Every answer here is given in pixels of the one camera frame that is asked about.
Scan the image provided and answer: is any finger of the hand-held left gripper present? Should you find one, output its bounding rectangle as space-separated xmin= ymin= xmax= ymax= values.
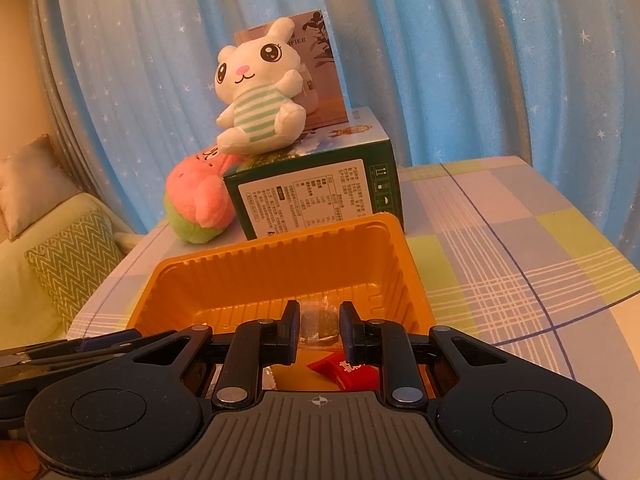
xmin=0 ymin=331 xmax=177 ymax=384
xmin=30 ymin=329 xmax=143 ymax=359

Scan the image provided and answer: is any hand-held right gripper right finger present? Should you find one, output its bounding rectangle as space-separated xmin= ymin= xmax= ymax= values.
xmin=339 ymin=301 xmax=507 ymax=408

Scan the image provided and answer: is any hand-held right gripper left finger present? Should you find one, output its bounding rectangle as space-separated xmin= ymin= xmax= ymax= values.
xmin=128 ymin=300 xmax=302 ymax=410

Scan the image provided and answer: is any round clear candy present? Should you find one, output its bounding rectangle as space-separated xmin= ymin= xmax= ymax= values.
xmin=299 ymin=305 xmax=343 ymax=350

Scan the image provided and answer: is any large red snack packet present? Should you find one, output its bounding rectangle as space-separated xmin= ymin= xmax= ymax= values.
xmin=306 ymin=352 xmax=383 ymax=392

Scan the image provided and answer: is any orange plastic tray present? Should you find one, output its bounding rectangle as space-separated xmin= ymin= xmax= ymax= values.
xmin=123 ymin=212 xmax=437 ymax=401

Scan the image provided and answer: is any person's left hand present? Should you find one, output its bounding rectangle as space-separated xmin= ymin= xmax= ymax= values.
xmin=0 ymin=441 xmax=42 ymax=480

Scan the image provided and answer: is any green zigzag cushion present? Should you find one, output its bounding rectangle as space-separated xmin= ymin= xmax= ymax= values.
xmin=25 ymin=208 xmax=126 ymax=333

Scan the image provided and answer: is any light green sofa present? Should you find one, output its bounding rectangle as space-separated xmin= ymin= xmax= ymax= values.
xmin=0 ymin=180 xmax=136 ymax=351

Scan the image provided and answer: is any dark green carton box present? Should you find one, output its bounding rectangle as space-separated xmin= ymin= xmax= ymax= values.
xmin=222 ymin=106 xmax=406 ymax=241

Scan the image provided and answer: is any pink star plush toy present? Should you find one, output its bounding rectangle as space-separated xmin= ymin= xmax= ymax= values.
xmin=164 ymin=147 xmax=246 ymax=244

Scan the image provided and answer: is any plain cushion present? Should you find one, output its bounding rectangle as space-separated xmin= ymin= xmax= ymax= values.
xmin=0 ymin=134 xmax=76 ymax=241

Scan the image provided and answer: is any plaid tablecloth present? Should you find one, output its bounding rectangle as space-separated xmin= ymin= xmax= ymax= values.
xmin=67 ymin=156 xmax=640 ymax=391

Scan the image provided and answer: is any white bunny plush toy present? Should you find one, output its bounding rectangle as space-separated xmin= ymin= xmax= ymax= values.
xmin=214 ymin=16 xmax=307 ymax=156

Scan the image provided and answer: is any tall brown printed box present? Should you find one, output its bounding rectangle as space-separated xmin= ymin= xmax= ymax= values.
xmin=234 ymin=8 xmax=351 ymax=133

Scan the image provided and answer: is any blue starry curtain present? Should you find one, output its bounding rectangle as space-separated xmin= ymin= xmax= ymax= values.
xmin=30 ymin=0 xmax=640 ymax=261

